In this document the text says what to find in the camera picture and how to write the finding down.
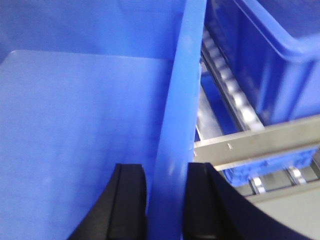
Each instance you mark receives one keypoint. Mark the dark blue bin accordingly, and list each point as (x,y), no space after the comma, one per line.
(240,175)
(273,49)

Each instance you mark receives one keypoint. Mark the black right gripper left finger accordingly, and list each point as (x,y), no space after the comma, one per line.
(120,211)

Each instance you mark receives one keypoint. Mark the dark blue bin upper right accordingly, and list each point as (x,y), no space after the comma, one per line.
(273,49)

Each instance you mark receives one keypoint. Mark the dark blue bin lower right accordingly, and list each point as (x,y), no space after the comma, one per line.
(240,175)

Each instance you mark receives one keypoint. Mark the stainless steel shelf rail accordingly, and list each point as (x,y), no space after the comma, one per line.
(237,149)

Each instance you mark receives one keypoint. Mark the light blue plastic crate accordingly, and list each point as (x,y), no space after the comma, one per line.
(86,85)

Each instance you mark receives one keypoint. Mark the lower shelf roller track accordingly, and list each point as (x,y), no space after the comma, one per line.
(286,178)

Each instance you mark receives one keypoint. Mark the roller track right of centre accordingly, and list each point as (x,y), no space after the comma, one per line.
(234,98)

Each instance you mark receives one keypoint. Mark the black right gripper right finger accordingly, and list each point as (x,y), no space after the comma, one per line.
(214,210)

